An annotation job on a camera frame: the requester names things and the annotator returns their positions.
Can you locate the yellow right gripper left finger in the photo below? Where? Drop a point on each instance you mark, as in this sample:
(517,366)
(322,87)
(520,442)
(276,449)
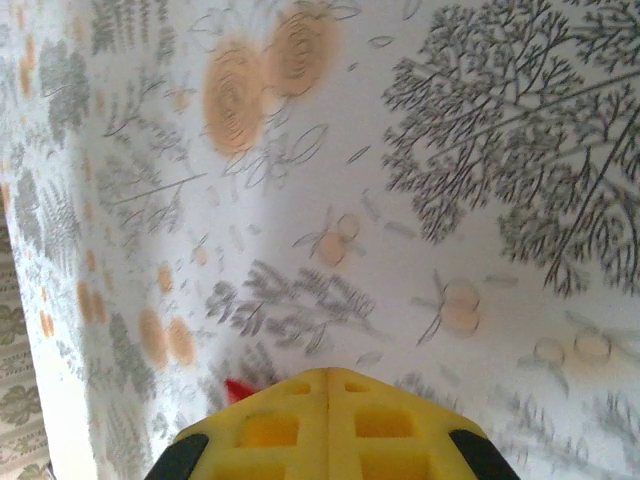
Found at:
(270,430)

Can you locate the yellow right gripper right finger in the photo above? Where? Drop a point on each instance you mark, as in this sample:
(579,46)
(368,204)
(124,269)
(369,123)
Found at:
(385,430)

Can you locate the red square paper sheet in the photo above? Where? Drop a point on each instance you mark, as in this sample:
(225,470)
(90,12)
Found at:
(235,390)

